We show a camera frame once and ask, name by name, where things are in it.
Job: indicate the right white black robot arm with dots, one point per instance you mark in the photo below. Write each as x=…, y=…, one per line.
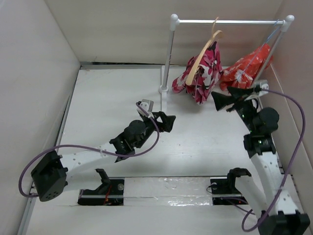
x=276, y=212

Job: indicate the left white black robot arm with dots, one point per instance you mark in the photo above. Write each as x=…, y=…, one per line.
x=58, y=166

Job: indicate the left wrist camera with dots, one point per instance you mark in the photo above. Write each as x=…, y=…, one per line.
x=145, y=107

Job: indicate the silver taped white panel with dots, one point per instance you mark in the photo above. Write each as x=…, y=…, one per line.
x=167, y=191

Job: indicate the black mounting rail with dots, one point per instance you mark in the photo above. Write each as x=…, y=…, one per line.
x=220, y=192

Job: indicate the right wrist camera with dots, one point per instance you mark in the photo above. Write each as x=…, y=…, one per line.
x=260, y=88

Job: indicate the light blue wire hanger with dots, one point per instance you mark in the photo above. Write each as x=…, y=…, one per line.
x=248, y=67

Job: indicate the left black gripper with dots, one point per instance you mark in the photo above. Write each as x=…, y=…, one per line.
x=167, y=121

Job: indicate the beige wooden hanger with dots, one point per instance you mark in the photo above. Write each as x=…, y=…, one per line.
x=214, y=34

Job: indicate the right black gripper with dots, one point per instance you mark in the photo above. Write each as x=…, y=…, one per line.
x=221, y=100

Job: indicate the orange white patterned garment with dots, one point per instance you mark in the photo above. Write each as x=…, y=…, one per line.
x=227, y=78

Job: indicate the white clothes rack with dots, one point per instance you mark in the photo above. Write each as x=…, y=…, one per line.
x=175, y=21

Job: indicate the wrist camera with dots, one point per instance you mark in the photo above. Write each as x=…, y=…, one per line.
x=145, y=107
x=260, y=88

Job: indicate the pink camouflage trousers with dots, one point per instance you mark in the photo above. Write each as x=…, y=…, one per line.
x=205, y=79

